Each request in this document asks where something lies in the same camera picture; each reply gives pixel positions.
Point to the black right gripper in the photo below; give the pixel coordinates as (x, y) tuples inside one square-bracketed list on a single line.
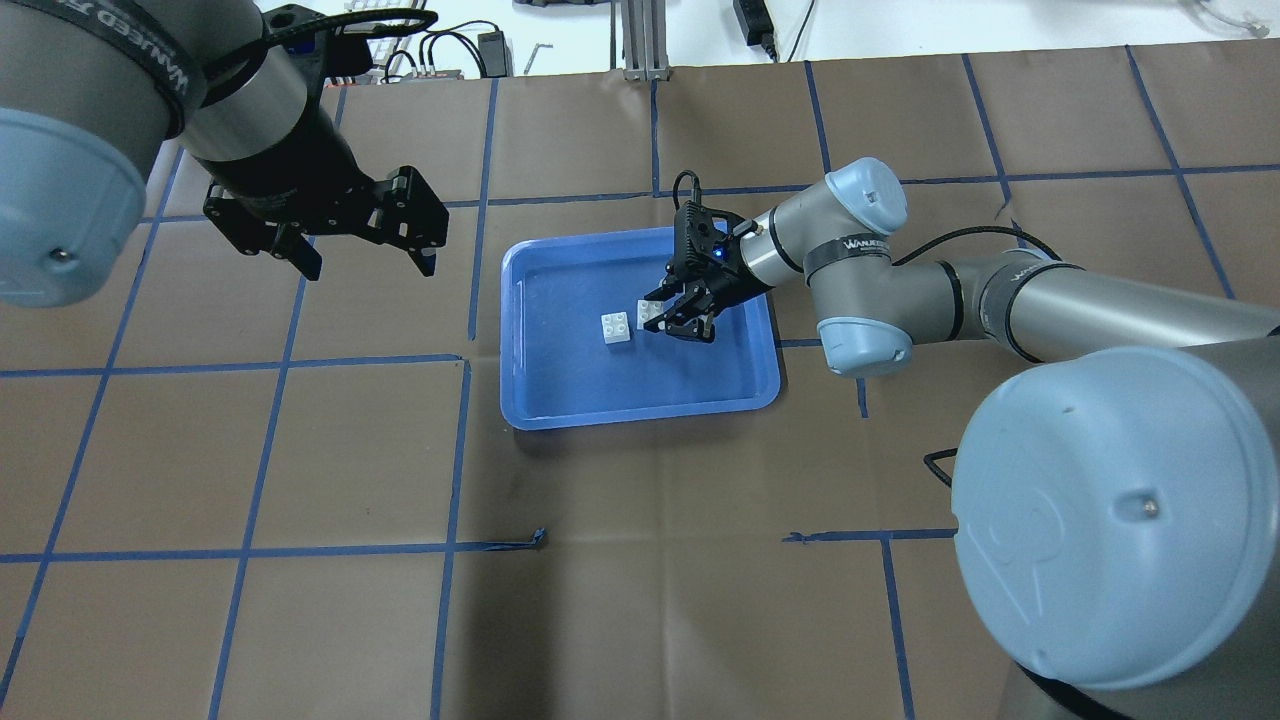
[(722, 276)]

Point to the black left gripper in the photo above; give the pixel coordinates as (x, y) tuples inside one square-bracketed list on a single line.
[(292, 152)]

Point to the white block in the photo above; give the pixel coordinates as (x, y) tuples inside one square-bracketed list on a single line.
[(616, 328), (647, 310)]

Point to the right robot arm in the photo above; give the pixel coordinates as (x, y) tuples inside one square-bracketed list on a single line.
[(1116, 502)]

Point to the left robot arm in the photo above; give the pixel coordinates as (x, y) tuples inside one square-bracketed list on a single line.
[(93, 89)]

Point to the blue plastic tray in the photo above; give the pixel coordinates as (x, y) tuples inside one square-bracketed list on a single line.
[(557, 370)]

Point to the brown paper table cover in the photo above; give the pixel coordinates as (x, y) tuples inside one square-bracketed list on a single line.
[(231, 493)]

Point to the black power adapter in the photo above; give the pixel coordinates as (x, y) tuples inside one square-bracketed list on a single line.
[(755, 22)]

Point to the aluminium frame post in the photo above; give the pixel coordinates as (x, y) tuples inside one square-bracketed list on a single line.
[(641, 35)]

